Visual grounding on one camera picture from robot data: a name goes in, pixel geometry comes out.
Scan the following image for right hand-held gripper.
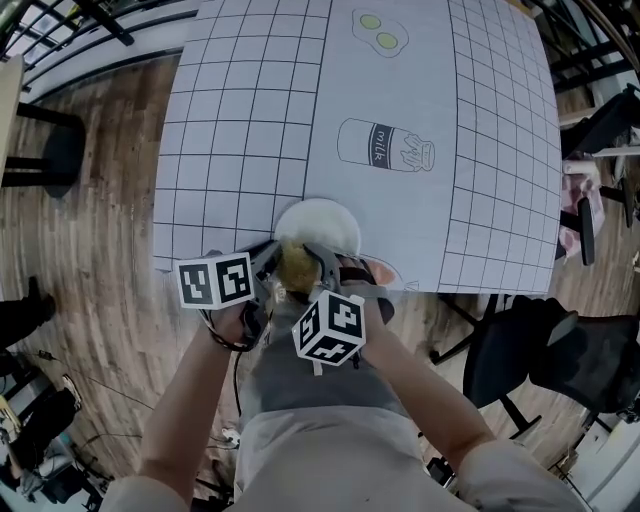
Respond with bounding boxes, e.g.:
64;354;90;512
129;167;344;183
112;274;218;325
291;242;398;368

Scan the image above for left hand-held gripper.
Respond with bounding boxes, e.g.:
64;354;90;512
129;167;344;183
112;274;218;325
176;238;283;350

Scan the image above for yellow-brown sponge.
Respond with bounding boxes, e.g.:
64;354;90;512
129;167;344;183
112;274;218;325
276;241;322;293

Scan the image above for white plate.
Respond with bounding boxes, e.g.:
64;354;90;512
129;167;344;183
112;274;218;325
274;197;363;257

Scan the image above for person's left forearm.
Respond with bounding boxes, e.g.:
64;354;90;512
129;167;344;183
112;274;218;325
137;305;254;494

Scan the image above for person's right forearm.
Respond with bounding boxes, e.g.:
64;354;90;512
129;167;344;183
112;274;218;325
355;319;502;471

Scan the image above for person's grey trousers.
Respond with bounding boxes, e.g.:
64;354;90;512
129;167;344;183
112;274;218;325
248;287;412;419

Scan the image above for white grid tablecloth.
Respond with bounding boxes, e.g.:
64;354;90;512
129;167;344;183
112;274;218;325
151;0;562;295

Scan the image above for person's white t-shirt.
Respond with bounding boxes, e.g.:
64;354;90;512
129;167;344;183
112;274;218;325
99;408;594;512

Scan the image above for pink checked blanket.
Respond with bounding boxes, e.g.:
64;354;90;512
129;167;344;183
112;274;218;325
555;158;602;262

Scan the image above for black bag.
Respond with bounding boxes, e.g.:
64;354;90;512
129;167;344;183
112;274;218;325
0;384;82;504

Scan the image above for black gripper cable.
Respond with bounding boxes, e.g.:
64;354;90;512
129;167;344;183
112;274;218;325
199;307;254;419

